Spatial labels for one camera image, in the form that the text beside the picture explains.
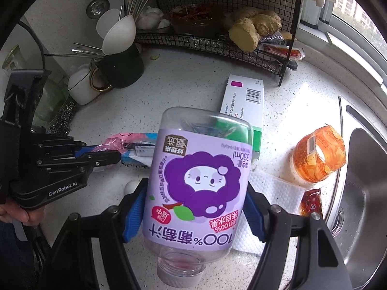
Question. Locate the pink plastic packet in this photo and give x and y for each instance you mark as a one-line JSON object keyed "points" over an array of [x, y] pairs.
{"points": [[113, 143]]}

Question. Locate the red sauce packet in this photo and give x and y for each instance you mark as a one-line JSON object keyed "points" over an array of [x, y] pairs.
{"points": [[310, 202]]}

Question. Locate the blue white toothbrush package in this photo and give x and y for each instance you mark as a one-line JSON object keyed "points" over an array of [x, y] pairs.
{"points": [[137, 157]]}

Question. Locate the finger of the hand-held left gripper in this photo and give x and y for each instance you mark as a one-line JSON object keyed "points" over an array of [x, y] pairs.
{"points": [[102, 158], [87, 151]]}

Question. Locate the steel wool scourer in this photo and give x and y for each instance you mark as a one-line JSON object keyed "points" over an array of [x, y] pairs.
{"points": [[62, 117]]}

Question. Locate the window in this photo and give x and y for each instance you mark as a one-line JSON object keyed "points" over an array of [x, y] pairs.
{"points": [[356, 15]]}

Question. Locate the dark green mug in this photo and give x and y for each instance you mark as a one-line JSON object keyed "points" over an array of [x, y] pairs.
{"points": [[124, 66]]}

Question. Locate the metal sink strainer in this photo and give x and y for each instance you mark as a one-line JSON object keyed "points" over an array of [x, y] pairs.
{"points": [[97, 8]]}

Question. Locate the white plastic spoon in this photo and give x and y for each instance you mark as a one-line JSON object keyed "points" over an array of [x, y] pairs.
{"points": [[104, 24], [119, 36]]}

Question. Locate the bowl of dried chilies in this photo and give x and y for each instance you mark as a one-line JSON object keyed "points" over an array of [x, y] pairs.
{"points": [[196, 18]]}

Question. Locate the stainless steel sink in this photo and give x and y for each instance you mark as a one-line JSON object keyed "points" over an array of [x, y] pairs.
{"points": [[365, 187]]}

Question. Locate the small white ball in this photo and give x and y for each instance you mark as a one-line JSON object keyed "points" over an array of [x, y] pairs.
{"points": [[131, 187]]}

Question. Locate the green white medicine box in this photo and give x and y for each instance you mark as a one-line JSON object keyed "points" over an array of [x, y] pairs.
{"points": [[242, 99]]}

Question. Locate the garlic bulbs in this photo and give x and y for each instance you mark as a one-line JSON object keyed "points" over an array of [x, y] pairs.
{"points": [[152, 18]]}

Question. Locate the thin black rod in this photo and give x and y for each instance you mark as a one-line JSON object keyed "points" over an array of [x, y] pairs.
{"points": [[341, 114]]}

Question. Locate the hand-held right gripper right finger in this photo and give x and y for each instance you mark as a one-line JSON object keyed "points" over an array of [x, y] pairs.
{"points": [[252, 217]]}

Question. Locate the red snack packet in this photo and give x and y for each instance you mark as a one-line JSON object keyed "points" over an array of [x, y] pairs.
{"points": [[284, 51]]}

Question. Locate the white paper towel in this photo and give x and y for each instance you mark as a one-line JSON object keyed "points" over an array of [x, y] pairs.
{"points": [[272, 205]]}

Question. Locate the purple label juice bottle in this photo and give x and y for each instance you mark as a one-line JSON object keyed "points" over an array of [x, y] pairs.
{"points": [[199, 187]]}

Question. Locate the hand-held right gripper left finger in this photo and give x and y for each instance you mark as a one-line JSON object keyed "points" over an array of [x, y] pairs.
{"points": [[134, 214]]}

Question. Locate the orange-wrapped clear plastic cup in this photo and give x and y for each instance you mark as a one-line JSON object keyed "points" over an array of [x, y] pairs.
{"points": [[320, 157]]}

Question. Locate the ginger root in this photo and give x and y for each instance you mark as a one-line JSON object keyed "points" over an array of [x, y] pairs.
{"points": [[254, 24]]}

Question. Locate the person's left hand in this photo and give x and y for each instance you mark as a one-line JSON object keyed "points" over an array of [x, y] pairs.
{"points": [[13, 214]]}

